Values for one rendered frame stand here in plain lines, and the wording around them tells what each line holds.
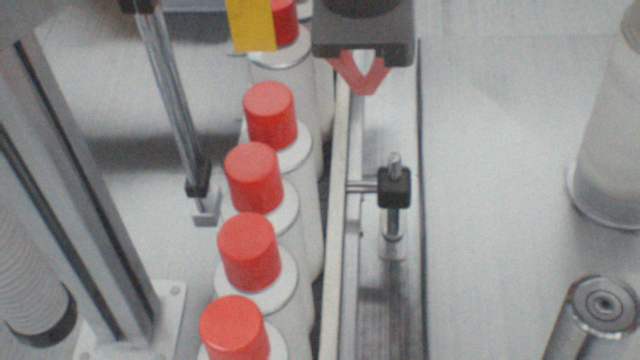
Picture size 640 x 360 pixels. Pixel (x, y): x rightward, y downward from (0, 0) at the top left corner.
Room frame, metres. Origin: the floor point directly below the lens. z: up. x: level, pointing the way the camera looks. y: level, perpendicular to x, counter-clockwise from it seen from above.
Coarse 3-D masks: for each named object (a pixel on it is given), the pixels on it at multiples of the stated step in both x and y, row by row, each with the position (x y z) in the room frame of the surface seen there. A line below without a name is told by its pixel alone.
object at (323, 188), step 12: (336, 72) 0.56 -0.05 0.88; (336, 84) 0.54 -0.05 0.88; (348, 132) 0.48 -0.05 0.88; (324, 156) 0.45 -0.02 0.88; (324, 168) 0.44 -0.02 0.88; (324, 180) 0.42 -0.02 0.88; (324, 192) 0.41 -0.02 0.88; (324, 204) 0.39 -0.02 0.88; (324, 216) 0.38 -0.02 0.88; (324, 228) 0.37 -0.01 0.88; (324, 240) 0.36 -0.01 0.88; (324, 276) 0.32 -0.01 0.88; (312, 288) 0.31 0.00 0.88; (312, 336) 0.27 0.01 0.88; (312, 348) 0.26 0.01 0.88
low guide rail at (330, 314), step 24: (336, 96) 0.49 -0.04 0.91; (336, 120) 0.46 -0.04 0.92; (336, 144) 0.43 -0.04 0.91; (336, 168) 0.41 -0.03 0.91; (336, 192) 0.38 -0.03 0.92; (336, 216) 0.36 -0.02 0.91; (336, 240) 0.33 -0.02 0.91; (336, 264) 0.31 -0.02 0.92; (336, 288) 0.29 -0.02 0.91; (336, 312) 0.27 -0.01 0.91; (336, 336) 0.25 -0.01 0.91
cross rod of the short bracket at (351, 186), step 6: (348, 180) 0.40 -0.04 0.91; (354, 180) 0.39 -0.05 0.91; (360, 180) 0.39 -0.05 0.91; (366, 180) 0.39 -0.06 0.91; (372, 180) 0.39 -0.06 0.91; (348, 186) 0.39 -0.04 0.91; (354, 186) 0.39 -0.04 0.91; (360, 186) 0.39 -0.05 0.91; (366, 186) 0.39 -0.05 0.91; (372, 186) 0.39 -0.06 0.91; (348, 192) 0.39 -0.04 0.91; (354, 192) 0.39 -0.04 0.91; (360, 192) 0.38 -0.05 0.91; (366, 192) 0.38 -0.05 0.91; (372, 192) 0.38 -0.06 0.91
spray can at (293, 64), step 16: (272, 0) 0.43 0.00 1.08; (288, 0) 0.43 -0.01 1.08; (272, 16) 0.42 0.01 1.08; (288, 16) 0.42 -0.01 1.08; (288, 32) 0.42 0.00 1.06; (304, 32) 0.44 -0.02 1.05; (288, 48) 0.42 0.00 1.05; (304, 48) 0.42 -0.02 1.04; (256, 64) 0.42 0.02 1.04; (272, 64) 0.41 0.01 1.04; (288, 64) 0.41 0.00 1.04; (304, 64) 0.42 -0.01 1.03; (256, 80) 0.42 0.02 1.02; (272, 80) 0.41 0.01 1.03; (288, 80) 0.41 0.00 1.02; (304, 80) 0.42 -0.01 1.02; (304, 96) 0.42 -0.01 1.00; (304, 112) 0.41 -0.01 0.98; (320, 144) 0.43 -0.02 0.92; (320, 160) 0.42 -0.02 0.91; (320, 176) 0.42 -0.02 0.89
